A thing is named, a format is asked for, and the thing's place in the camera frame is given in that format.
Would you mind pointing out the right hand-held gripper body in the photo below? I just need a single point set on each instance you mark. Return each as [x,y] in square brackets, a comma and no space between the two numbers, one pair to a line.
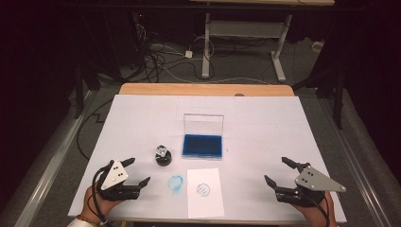
[315,183]

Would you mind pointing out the black metal stand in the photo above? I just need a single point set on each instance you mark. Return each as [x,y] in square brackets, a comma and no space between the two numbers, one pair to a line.
[339,107]

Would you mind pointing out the large white table mat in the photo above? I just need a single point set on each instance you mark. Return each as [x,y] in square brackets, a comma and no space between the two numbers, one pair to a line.
[252,126]

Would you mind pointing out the white power strip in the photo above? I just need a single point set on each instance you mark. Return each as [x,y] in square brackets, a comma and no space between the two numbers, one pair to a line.
[317,46]

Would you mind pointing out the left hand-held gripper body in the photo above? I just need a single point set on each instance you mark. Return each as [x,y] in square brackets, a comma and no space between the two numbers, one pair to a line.
[115,176]

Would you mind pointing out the person's left hand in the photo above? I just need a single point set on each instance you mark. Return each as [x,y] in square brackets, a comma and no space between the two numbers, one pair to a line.
[94,206]

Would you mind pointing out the blue ink pad clear case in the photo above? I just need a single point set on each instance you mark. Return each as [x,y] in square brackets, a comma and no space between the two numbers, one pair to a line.
[201,145]

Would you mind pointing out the person's right hand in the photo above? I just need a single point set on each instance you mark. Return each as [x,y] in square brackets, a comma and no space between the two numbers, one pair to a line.
[318,214]

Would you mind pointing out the white power adapter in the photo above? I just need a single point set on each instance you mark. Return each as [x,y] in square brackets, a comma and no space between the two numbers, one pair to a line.
[188,54]

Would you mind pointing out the black round stamp cap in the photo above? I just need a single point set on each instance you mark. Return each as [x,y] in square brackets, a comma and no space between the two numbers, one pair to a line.
[164,162]

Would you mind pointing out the white-legged desk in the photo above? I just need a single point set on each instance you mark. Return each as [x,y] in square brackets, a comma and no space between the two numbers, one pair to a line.
[246,29]

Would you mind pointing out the small white paper sheet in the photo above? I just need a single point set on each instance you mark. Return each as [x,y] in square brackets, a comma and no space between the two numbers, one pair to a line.
[201,205]

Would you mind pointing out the grey metal floor rail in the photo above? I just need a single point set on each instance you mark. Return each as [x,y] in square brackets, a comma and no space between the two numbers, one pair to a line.
[47,176]
[356,160]

